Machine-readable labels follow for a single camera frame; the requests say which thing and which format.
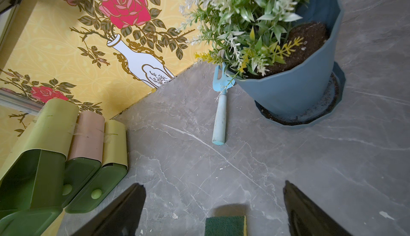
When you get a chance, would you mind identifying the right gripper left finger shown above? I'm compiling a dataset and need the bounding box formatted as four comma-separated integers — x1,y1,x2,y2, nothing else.
73,183,146,236

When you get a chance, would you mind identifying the artificial green plant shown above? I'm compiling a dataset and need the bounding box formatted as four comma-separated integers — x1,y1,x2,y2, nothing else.
175,0,313,78

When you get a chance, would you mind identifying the blue plant pot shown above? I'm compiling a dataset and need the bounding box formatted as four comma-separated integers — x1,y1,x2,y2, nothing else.
236,0,344,115

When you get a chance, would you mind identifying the light blue garden fork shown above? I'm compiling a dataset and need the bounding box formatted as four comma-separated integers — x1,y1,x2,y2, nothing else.
212,64,235,145

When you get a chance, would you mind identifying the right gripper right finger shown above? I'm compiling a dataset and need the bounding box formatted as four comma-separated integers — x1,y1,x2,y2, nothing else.
283,180,352,236

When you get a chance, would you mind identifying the light green drawer cabinet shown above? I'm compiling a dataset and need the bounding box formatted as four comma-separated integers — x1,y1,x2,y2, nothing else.
0,98,129,185

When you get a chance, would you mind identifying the blue pot saucer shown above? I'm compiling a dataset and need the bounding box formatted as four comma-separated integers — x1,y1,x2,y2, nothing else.
255,62,346,128

